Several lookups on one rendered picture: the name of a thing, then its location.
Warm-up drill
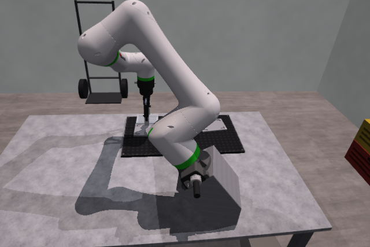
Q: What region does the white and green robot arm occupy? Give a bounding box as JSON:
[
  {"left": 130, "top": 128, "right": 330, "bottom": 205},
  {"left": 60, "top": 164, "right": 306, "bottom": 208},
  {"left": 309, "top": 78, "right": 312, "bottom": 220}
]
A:
[{"left": 77, "top": 0, "right": 220, "bottom": 198}]

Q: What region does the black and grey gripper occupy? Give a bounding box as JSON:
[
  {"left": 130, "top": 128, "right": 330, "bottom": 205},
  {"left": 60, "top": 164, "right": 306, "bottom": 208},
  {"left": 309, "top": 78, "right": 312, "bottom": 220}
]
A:
[{"left": 139, "top": 88, "right": 153, "bottom": 126}]

